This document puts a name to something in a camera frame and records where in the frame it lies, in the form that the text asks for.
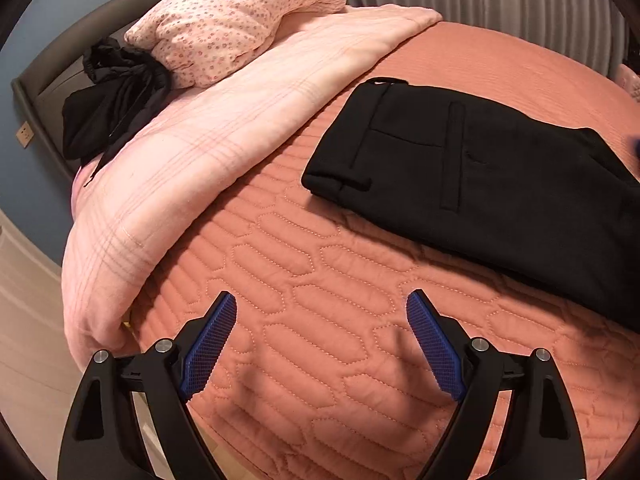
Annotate grey bed headboard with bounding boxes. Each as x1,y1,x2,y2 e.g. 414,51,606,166
11,0,151,183

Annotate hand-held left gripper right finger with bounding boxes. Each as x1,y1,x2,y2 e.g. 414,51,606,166
406,289,586,480

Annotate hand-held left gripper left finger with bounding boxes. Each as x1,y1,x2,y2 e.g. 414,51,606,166
57,291,237,480

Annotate pink floral pillow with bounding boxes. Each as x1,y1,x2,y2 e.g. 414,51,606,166
123,0,348,88

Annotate pink plaid blanket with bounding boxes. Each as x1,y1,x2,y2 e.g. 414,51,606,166
61,4,443,363

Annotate black jacket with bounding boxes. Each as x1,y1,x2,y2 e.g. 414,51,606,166
61,37,173,188

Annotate grey curtain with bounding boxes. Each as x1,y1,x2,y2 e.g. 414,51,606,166
330,0,631,78

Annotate orange quilted bedspread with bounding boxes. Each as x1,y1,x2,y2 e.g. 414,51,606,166
125,20,640,480

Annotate black pants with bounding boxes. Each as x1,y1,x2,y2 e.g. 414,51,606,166
301,78,640,321

